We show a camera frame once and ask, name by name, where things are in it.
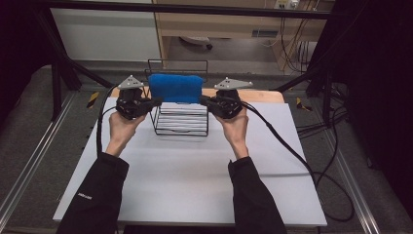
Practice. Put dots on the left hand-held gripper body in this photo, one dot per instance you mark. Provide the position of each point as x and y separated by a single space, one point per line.
131 104

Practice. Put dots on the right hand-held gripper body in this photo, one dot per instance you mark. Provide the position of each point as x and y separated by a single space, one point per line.
227 104

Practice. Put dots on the blue towel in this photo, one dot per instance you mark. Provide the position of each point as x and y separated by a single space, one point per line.
175 87

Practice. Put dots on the person's left hand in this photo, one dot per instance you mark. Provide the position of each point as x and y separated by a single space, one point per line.
123 130

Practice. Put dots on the person's right hand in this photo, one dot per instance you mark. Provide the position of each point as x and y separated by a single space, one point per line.
237 130

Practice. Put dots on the yellow black tape strip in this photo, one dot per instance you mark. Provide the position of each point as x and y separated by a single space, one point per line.
93 99
302 104

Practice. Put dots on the white chair base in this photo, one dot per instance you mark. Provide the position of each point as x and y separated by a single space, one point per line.
196 40

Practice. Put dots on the white cabinet panel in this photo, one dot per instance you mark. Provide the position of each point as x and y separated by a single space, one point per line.
104 34

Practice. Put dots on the black metal stand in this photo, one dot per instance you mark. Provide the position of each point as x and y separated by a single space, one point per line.
56 84
327 94

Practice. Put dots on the light wooden desk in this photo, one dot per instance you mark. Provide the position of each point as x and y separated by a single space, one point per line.
227 24

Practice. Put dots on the white foam board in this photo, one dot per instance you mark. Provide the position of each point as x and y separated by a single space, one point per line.
181 182

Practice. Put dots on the black metal crossbar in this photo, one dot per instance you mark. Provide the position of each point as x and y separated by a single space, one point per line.
195 9

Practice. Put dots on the white power strip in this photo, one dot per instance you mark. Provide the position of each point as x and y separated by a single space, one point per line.
285 4

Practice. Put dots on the aluminium rail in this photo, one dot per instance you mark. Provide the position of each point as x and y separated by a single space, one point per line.
354 188
32 162

